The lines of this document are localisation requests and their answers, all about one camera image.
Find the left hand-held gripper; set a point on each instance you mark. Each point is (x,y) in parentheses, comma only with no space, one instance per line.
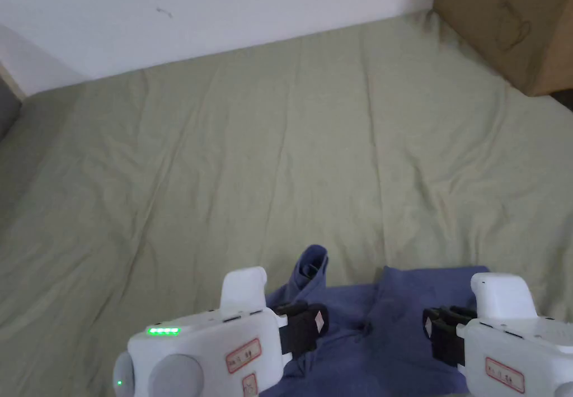
(201,352)

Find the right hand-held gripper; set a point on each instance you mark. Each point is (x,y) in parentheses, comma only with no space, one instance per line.
(515,352)

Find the dark blue garment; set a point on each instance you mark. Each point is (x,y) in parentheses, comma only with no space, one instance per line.
(380,325)

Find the bed with pale green sheet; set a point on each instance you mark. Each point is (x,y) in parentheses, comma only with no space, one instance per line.
(268,146)

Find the brown cardboard carton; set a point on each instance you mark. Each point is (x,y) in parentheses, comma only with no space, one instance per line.
(501,16)

